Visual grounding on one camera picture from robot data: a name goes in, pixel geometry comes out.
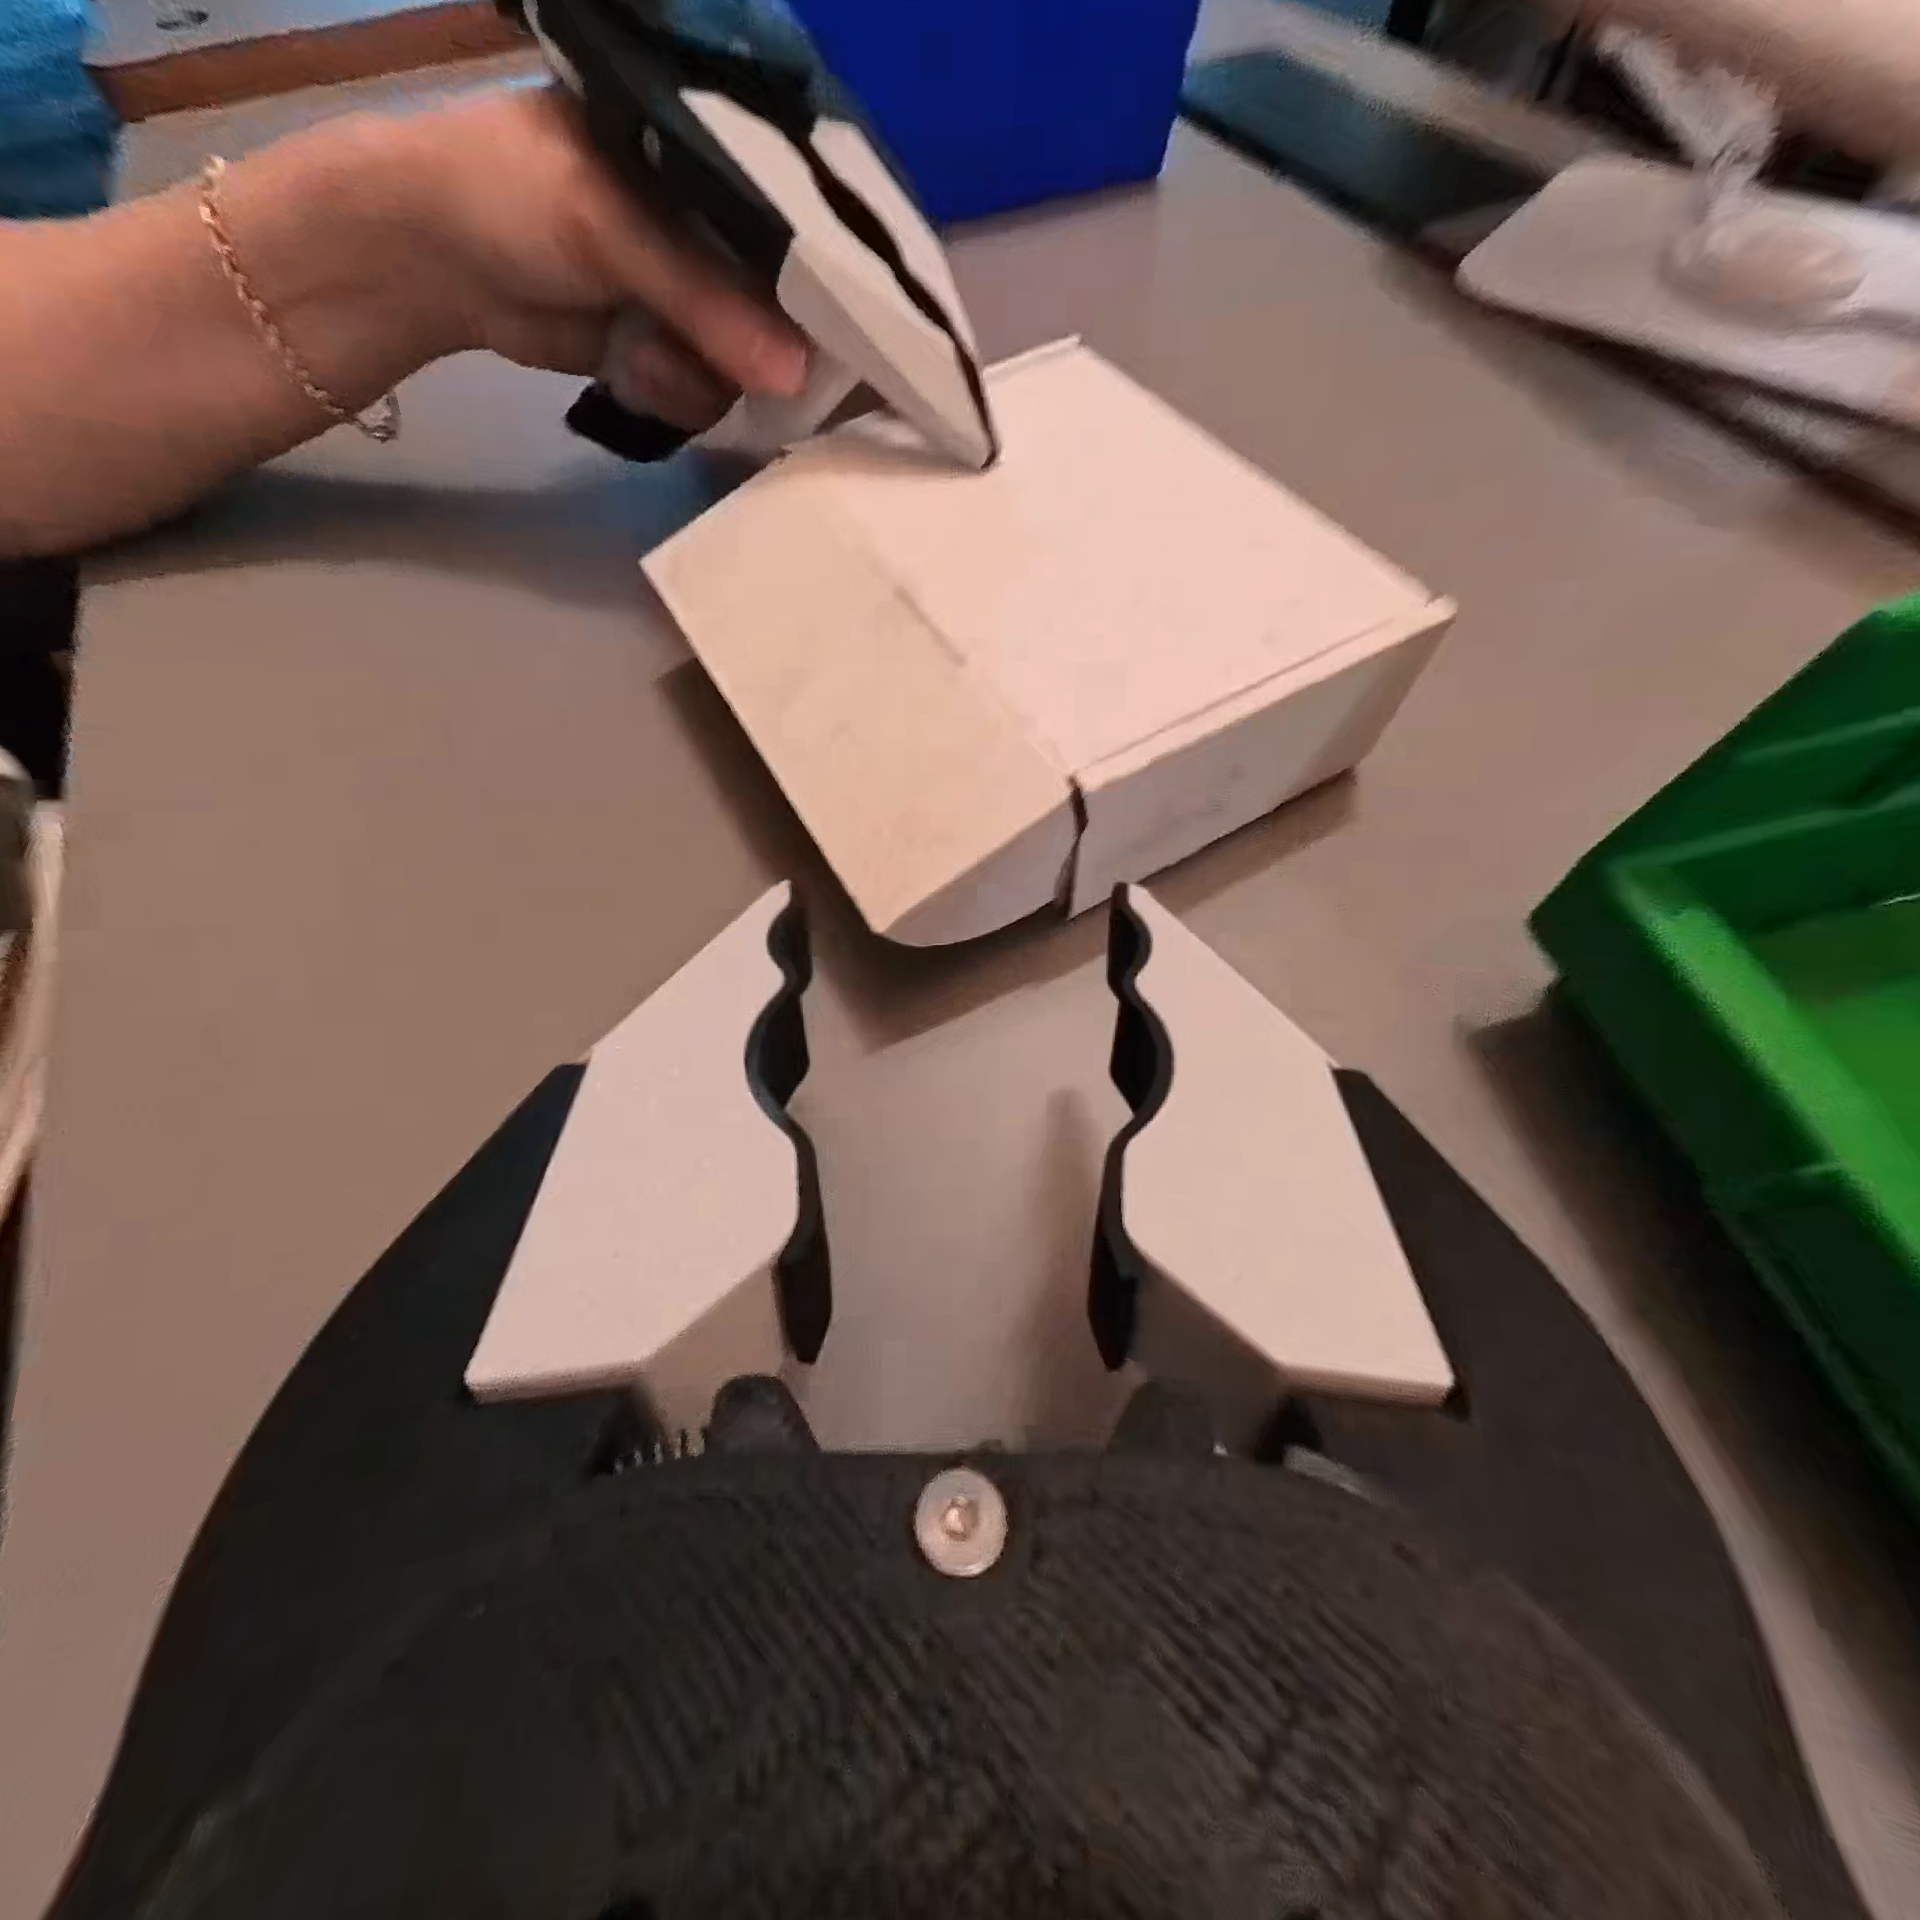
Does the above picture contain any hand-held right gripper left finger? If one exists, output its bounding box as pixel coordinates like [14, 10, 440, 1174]
[462, 882, 836, 1408]

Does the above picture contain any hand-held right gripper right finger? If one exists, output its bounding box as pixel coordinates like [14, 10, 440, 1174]
[1088, 882, 1460, 1408]

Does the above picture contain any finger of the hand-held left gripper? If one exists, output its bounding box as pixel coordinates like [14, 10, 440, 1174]
[813, 117, 1001, 447]
[681, 89, 990, 463]

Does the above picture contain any blue plastic bin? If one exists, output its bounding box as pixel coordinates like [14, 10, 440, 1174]
[786, 0, 1204, 225]

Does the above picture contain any white cardboard mailer box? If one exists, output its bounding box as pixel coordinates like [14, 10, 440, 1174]
[642, 335, 1460, 950]

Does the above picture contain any green plastic bin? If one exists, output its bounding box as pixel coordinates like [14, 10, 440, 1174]
[1529, 594, 1920, 1464]

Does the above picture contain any person's left forearm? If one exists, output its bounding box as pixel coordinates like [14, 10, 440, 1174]
[0, 158, 393, 560]

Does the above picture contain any person's left hand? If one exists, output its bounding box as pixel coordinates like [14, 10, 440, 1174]
[259, 87, 819, 436]

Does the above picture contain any blue textured fabric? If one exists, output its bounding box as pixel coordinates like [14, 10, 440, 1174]
[0, 0, 120, 218]

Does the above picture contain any person's white striped top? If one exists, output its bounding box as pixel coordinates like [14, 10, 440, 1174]
[0, 742, 64, 1215]

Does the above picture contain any white document stand base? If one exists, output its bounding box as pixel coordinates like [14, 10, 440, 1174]
[1456, 151, 1920, 430]

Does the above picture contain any gold chain bracelet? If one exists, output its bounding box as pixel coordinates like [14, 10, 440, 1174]
[200, 153, 400, 444]

